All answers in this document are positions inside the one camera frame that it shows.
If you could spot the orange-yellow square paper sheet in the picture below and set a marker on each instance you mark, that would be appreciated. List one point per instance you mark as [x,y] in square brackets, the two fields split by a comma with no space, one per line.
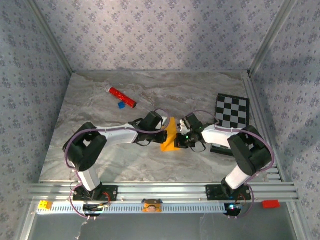
[170,145]

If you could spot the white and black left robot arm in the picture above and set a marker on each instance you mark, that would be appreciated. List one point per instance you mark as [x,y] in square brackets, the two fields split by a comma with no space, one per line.
[117,135]

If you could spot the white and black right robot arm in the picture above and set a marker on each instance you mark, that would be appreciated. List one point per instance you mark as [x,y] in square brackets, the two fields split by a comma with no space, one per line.
[217,137]

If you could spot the small blue block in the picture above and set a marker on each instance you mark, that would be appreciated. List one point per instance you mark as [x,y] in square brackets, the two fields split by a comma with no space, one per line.
[121,105]

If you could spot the red glitter tube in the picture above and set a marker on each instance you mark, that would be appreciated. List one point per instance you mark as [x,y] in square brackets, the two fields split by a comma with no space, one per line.
[122,97]

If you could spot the black and grey checkerboard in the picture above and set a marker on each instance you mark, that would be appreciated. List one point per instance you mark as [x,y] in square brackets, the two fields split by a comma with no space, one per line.
[232,110]

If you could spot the orange cartoon face figure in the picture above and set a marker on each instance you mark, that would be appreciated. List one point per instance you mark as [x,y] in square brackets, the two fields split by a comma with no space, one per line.
[151,207]

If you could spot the black round controller board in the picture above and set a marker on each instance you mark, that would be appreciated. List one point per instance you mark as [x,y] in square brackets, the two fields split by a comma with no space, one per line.
[91,207]
[232,211]

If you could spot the red toy brick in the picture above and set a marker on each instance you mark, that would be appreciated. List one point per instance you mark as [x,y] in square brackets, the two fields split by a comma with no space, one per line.
[271,204]

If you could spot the yellow toy brick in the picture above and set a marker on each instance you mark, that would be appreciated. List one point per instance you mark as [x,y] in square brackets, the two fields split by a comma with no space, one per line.
[45,205]

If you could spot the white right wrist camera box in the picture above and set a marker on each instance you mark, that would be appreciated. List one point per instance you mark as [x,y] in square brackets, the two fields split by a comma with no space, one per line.
[183,126]

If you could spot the wide aluminium mounting rail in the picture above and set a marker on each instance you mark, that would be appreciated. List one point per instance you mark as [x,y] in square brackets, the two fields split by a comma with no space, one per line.
[162,190]

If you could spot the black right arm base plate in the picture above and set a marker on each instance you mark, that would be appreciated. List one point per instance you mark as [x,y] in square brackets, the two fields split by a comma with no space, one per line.
[215,192]

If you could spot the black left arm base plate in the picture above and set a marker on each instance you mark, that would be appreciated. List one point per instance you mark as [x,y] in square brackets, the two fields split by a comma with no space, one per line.
[110,192]

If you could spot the narrow aluminium extrusion rail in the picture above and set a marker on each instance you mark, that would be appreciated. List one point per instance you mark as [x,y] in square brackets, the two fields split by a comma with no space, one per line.
[250,87]

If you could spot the aluminium frame post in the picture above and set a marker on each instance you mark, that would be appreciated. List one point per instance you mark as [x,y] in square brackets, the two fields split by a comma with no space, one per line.
[270,37]

